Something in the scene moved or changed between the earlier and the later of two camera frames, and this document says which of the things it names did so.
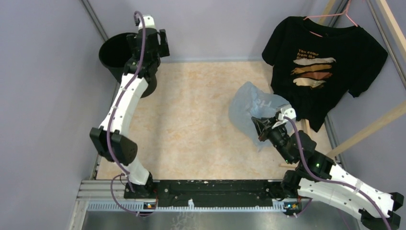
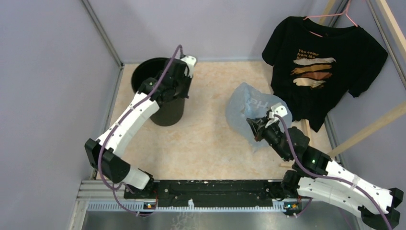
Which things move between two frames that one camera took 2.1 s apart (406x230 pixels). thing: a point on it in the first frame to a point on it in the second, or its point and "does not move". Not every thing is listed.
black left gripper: (163, 50) to (184, 94)
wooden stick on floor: (286, 165) does not move
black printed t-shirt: (316, 65) does not move
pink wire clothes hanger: (344, 13) does not move
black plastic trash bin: (114, 52) to (170, 113)
